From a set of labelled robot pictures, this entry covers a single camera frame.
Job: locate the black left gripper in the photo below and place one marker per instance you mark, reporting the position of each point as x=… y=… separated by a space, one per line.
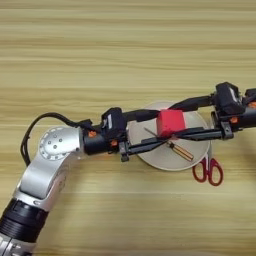
x=96 y=143

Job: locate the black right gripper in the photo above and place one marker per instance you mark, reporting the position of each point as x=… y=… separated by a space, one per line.
x=245 y=118

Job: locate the red cube block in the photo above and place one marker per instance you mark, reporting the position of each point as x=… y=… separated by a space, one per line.
x=170 y=121

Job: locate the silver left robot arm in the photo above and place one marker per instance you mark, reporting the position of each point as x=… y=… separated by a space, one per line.
x=43 y=170

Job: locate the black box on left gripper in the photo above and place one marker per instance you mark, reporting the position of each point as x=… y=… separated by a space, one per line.
x=113 y=121

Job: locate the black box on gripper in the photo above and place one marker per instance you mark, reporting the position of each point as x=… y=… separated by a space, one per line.
x=113 y=121
x=228 y=98

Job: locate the round beige plate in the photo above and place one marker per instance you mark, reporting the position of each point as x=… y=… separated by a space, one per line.
x=160 y=160

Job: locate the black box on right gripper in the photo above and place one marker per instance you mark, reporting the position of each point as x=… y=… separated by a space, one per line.
x=228 y=98

